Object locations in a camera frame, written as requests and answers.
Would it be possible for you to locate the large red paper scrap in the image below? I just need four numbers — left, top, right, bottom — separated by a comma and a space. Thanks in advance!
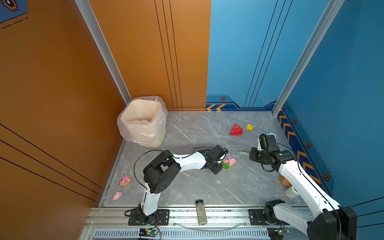
230, 124, 244, 136

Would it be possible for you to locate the green paper scrap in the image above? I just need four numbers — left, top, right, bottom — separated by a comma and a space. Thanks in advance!
221, 162, 231, 170

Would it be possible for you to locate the small pink paper scrap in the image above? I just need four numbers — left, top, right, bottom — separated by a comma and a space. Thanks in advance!
227, 158, 237, 167

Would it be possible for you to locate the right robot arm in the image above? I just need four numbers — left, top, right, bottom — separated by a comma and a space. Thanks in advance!
250, 134, 358, 240

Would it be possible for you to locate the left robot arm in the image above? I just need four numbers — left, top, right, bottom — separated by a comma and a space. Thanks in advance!
139, 145, 229, 224

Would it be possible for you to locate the trash bin with plastic bag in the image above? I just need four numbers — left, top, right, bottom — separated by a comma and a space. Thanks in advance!
117, 96, 168, 148

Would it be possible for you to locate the yellow paper scrap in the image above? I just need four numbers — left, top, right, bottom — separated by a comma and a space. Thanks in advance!
246, 124, 254, 131

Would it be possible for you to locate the light blue paper scrap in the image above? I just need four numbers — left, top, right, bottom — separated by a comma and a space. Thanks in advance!
267, 132, 277, 139

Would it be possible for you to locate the pink pig toy on donut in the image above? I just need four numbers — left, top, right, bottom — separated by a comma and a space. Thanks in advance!
119, 175, 132, 186

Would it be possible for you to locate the glass jar black lid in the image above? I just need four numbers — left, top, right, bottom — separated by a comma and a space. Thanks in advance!
195, 200, 208, 225

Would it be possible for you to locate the left green circuit board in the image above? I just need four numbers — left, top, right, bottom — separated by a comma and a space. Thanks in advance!
138, 228, 160, 240

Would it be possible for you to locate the green circuit board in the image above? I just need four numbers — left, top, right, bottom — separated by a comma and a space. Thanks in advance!
267, 228, 291, 240
138, 228, 160, 240

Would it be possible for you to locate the white bottle green cap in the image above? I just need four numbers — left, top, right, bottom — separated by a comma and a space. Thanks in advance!
285, 186, 300, 199

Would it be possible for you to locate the right green circuit board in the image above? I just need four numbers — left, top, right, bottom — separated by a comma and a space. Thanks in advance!
267, 228, 291, 240

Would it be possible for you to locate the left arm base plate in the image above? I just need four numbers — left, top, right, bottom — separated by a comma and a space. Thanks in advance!
125, 208, 170, 226

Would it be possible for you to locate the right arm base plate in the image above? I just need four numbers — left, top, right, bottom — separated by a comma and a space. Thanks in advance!
248, 209, 289, 226

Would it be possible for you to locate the white cable duct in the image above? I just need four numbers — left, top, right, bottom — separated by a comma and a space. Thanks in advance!
89, 228, 270, 240

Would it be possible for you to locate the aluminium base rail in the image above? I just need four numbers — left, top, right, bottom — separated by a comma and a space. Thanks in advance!
85, 204, 319, 232

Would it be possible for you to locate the aluminium corner post left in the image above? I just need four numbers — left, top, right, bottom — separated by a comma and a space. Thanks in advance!
75, 0, 132, 104

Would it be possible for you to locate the aluminium corner post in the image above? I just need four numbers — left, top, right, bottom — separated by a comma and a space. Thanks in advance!
75, 0, 132, 104
272, 0, 345, 117

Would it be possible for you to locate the aluminium corner post right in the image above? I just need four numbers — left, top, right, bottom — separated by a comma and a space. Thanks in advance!
272, 0, 345, 117

